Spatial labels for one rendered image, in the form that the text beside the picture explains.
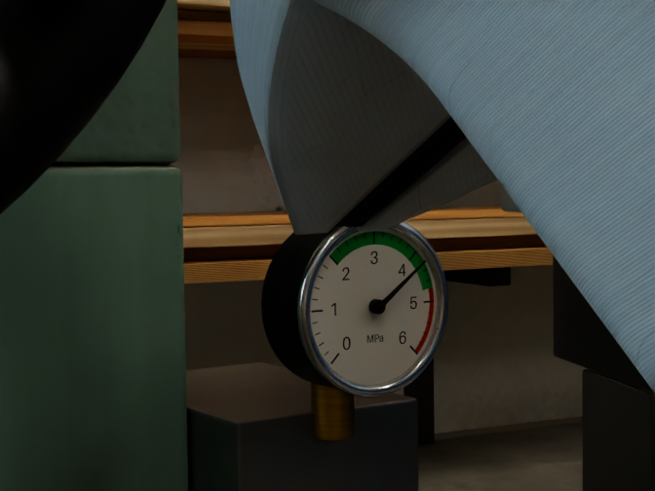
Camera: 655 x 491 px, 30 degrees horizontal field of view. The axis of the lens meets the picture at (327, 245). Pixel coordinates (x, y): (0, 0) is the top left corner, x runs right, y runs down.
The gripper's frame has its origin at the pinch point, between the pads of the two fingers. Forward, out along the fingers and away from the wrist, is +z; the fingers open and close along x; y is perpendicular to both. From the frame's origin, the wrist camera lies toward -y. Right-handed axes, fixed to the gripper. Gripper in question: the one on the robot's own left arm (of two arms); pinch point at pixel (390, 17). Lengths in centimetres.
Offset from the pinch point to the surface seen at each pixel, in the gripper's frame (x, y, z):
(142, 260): 16.4, -12.2, 29.9
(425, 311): 23.8, -7.0, 24.9
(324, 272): 19.6, -8.7, 24.4
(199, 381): 21.6, -9.7, 36.8
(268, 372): 25.1, -9.6, 36.8
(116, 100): 15.6, -17.3, 27.2
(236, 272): 136, -81, 186
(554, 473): 214, -26, 198
